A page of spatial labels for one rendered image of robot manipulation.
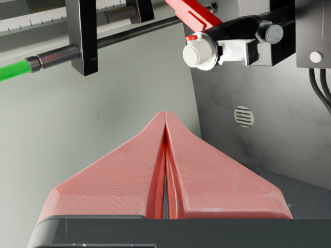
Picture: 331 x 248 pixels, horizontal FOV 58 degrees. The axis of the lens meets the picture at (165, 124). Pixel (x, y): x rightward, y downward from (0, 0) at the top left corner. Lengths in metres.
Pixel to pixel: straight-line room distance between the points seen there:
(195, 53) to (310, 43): 0.14
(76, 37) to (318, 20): 0.25
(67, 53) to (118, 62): 0.16
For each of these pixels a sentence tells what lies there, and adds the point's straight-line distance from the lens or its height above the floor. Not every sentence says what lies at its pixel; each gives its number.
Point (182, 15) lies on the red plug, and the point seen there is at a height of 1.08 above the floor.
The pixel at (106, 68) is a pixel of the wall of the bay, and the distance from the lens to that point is 0.50.
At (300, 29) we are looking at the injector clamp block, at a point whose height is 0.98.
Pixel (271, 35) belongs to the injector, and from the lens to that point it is 0.24.
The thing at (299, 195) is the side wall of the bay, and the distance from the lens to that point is 0.57.
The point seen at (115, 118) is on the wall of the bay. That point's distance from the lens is 0.52.
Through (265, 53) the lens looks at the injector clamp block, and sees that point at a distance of 0.34.
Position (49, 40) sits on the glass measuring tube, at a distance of 0.43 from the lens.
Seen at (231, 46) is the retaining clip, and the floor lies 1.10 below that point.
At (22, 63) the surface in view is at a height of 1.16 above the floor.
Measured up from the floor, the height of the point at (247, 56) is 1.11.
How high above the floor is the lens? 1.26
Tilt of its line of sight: 35 degrees down
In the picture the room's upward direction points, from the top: 120 degrees counter-clockwise
